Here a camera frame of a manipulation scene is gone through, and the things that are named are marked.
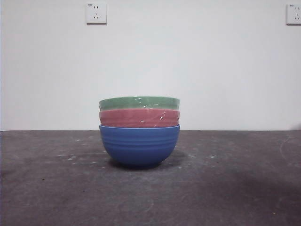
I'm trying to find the red ribbed bowl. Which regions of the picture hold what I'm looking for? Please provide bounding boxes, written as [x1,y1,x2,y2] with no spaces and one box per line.
[99,108,181,126]

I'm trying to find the blue ribbed bowl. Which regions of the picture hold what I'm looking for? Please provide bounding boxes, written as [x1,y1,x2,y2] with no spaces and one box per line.
[99,124,181,169]

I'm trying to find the green ribbed bowl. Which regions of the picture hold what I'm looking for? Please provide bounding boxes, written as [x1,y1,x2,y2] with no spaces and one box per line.
[99,96,181,112]

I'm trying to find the white wall socket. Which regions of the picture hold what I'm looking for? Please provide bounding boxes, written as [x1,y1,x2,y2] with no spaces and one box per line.
[286,4,301,26]
[86,2,107,26]

